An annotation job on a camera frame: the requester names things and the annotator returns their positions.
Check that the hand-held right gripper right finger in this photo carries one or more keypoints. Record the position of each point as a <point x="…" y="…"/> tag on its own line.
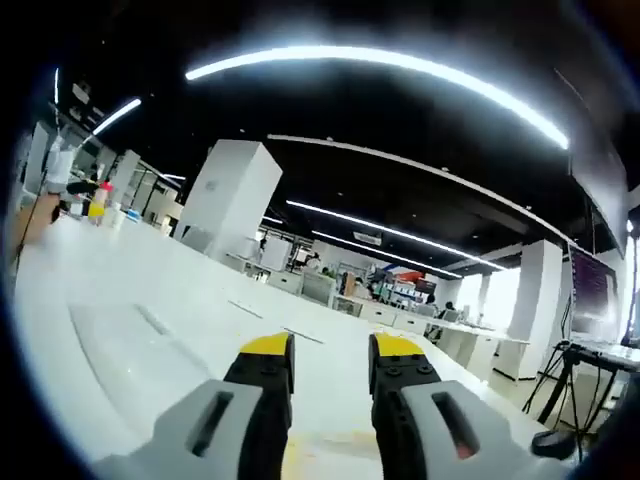
<point x="470" y="420"/>

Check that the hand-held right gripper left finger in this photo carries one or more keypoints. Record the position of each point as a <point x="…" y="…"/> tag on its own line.
<point x="200" y="425"/>

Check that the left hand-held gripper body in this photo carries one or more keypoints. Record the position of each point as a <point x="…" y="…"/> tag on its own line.
<point x="60" y="167"/>

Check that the transparent plastic bag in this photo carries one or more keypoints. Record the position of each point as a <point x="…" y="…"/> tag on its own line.
<point x="130" y="360"/>

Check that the small blue box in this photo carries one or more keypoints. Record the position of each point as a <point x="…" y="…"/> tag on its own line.
<point x="132" y="216"/>

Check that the orange bottle with red cap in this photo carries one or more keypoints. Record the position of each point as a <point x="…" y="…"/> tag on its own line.
<point x="99" y="205"/>

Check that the white plastic container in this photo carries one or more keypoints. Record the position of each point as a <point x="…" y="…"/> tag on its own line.
<point x="114" y="217"/>

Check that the row of white office desks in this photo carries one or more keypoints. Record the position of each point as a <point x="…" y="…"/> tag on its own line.
<point x="470" y="345"/>

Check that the short ceiling light strip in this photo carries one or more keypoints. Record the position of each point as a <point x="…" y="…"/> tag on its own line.
<point x="117" y="116"/>

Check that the black round base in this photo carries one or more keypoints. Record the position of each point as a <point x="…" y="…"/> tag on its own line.
<point x="552" y="445"/>

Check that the black tripod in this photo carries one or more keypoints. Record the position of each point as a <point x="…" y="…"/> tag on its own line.
<point x="567" y="395"/>

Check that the white square pillar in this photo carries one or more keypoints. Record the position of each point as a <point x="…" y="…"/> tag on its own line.
<point x="535" y="295"/>
<point x="227" y="200"/>

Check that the dark flat equipment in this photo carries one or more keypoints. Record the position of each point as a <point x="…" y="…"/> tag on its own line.
<point x="605" y="356"/>

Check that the dark display screen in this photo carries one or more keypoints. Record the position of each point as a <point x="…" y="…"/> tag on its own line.
<point x="595" y="285"/>

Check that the long ceiling light strip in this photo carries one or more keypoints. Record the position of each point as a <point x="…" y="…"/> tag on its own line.
<point x="380" y="227"/>
<point x="325" y="51"/>

